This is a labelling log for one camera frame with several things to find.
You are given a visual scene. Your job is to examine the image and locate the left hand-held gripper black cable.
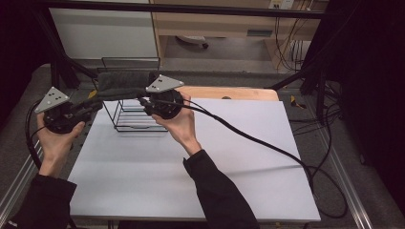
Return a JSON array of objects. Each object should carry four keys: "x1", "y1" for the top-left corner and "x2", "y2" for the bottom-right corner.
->
[{"x1": 25, "y1": 99, "x2": 45, "y2": 170}]

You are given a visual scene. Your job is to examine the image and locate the hanging black cable bundle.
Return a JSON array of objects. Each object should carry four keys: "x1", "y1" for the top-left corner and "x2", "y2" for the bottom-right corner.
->
[{"x1": 274, "y1": 15, "x2": 312, "y2": 73}]

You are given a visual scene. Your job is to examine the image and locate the right hand-held gripper black cable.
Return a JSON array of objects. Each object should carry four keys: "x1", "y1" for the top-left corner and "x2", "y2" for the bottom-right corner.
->
[{"x1": 152, "y1": 97, "x2": 349, "y2": 219}]

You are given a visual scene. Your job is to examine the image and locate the aluminium rail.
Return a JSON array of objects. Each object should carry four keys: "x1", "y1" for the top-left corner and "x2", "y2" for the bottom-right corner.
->
[
  {"x1": 0, "y1": 127, "x2": 46, "y2": 218},
  {"x1": 317, "y1": 127, "x2": 374, "y2": 229}
]

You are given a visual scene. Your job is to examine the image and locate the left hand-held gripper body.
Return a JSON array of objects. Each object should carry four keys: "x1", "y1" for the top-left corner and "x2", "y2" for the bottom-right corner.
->
[{"x1": 33, "y1": 86, "x2": 88, "y2": 135}]

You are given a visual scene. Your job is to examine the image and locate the white chair base with castor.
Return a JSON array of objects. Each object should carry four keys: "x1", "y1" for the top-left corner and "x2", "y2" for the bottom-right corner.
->
[{"x1": 175, "y1": 34, "x2": 210, "y2": 50}]

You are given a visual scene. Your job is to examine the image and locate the person's right hand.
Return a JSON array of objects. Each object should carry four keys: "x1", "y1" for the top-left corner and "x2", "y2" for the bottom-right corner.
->
[{"x1": 150, "y1": 92, "x2": 203, "y2": 157}]

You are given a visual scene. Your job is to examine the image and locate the black floor cables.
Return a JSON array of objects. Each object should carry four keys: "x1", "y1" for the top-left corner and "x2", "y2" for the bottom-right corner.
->
[{"x1": 288, "y1": 79, "x2": 344, "y2": 136}]

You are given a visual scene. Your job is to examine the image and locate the black metal frame bar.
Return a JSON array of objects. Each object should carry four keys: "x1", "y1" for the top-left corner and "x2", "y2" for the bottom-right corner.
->
[{"x1": 37, "y1": 0, "x2": 327, "y2": 20}]

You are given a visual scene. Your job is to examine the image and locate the black wire rack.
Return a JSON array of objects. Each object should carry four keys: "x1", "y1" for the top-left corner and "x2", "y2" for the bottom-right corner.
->
[{"x1": 92, "y1": 56, "x2": 170, "y2": 134}]

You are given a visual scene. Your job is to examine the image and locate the black metal frame strut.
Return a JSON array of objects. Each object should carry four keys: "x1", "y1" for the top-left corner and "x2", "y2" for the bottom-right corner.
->
[
  {"x1": 32, "y1": 9, "x2": 99, "y2": 96},
  {"x1": 268, "y1": 56, "x2": 329, "y2": 125}
]

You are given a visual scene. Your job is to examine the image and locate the light wooden desk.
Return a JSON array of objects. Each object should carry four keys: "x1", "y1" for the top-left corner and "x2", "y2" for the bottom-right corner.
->
[{"x1": 149, "y1": 0, "x2": 330, "y2": 70}]

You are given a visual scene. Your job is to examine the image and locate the white cabinet panel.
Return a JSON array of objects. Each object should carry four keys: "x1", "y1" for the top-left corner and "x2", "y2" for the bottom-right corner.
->
[{"x1": 49, "y1": 7, "x2": 160, "y2": 60}]

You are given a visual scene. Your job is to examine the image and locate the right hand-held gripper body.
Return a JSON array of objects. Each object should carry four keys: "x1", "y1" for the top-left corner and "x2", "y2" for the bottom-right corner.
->
[{"x1": 143, "y1": 73, "x2": 185, "y2": 121}]

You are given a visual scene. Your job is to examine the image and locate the white wall socket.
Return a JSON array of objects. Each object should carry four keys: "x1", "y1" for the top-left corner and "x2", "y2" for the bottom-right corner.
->
[{"x1": 268, "y1": 0, "x2": 296, "y2": 10}]

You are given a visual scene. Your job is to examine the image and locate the dark grey cloth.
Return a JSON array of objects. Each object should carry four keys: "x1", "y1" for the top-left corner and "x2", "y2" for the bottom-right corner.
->
[{"x1": 96, "y1": 70, "x2": 158, "y2": 102}]

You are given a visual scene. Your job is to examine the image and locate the person's left hand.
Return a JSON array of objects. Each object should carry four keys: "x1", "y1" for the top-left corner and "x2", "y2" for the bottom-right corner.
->
[{"x1": 35, "y1": 112, "x2": 87, "y2": 178}]

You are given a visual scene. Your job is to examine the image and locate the hand-held gripper black cable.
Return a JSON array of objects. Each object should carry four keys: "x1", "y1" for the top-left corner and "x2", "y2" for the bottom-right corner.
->
[
  {"x1": 152, "y1": 97, "x2": 349, "y2": 219},
  {"x1": 25, "y1": 99, "x2": 45, "y2": 170}
]

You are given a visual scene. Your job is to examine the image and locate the wooden board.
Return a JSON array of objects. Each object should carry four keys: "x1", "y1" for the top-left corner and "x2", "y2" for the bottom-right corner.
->
[{"x1": 175, "y1": 85, "x2": 281, "y2": 102}]

